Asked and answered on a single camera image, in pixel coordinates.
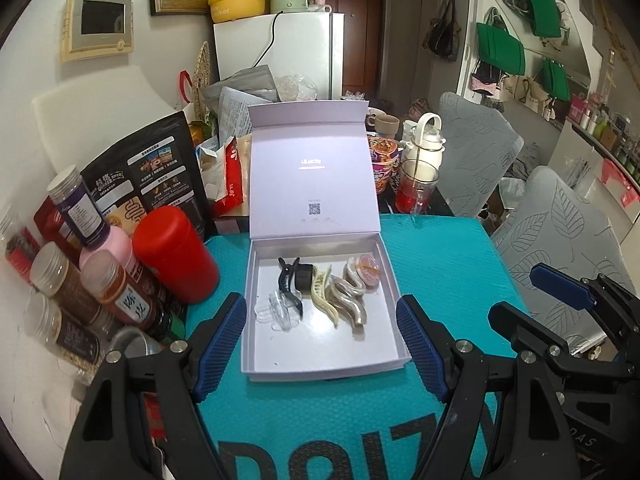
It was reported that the red plastic canister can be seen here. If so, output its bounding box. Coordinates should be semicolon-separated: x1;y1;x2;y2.
131;206;221;305

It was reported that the brown door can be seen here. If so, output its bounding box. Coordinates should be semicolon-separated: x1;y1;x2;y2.
322;0;387;98

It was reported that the white fridge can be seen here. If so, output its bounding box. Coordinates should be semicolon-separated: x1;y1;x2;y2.
213;11;346;101

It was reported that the pink bottle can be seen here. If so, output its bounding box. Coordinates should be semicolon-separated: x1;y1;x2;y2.
79;225;146;281

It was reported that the glass cup with red drink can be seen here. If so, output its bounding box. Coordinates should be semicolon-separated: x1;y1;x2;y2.
395;159;440;216

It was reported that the black power cable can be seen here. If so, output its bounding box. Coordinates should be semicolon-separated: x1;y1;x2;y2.
252;11;281;68

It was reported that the beige mug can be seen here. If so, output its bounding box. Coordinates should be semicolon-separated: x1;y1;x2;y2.
367;110;401;136

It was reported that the black hair claw clip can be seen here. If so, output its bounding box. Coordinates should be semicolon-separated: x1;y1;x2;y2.
277;256;306;318

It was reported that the black snack bag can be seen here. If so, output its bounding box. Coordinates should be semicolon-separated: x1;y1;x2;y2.
80;110;211;246

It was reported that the clear small hair clip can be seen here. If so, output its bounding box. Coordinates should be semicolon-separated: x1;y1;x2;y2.
255;290;296;332

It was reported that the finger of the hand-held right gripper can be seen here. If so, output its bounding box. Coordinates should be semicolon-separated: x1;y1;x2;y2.
529;262;626;322
487;301;576;375

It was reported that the metal cup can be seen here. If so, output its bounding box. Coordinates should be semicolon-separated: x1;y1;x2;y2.
107;325;163;361

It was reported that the row of small bottles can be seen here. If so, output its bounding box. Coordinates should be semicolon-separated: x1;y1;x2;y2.
567;92;640;181

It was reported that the grey foil bag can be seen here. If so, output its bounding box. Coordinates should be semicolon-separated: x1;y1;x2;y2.
200;65;278;111

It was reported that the printed paper leaflet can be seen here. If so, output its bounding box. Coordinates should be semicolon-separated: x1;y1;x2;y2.
217;86;261;141

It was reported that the black hanging bag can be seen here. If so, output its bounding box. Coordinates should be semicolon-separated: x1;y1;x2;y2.
425;0;461;62

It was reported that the clear plastic bag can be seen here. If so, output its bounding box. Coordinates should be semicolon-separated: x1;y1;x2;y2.
275;74;318;103

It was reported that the woven straw trivet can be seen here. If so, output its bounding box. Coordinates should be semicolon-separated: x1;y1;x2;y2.
192;40;213;121

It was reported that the red and white snack packet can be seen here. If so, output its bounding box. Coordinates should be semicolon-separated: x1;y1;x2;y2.
210;135;251;216

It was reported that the dark green glass bottle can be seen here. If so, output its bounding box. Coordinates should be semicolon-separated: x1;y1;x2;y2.
150;305;188;343

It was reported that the pink round hair accessory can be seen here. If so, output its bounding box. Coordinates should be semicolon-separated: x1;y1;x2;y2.
352;255;382;288

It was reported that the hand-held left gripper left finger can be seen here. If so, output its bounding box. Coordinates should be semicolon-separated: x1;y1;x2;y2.
59;291;248;480

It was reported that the white thermal jug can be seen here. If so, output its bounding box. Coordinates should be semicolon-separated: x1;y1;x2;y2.
400;112;446;181

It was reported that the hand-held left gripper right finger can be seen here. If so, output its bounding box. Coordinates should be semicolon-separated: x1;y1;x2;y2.
395;294;598;480

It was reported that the cream hair claw clip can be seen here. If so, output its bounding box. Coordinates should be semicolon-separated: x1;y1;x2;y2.
310;266;341;328

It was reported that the lavender gift box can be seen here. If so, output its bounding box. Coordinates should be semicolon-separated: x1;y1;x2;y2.
241;100;413;383

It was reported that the teal table mat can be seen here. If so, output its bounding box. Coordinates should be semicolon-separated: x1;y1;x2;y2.
185;212;536;480

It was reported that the grey wavy hair claw clip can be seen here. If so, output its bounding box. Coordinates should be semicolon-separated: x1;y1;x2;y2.
327;257;371;338

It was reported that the purple instant noodle bowl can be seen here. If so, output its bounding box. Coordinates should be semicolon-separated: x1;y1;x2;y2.
367;135;403;196

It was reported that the wall intercom panel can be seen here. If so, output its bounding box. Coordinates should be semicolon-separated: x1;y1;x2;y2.
61;0;136;64

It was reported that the group of clear spice jars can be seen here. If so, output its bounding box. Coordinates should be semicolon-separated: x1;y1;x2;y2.
0;165;168;376

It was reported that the grey leaf pattern chair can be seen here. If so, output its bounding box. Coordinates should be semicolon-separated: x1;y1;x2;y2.
437;91;523;218
490;166;626;351

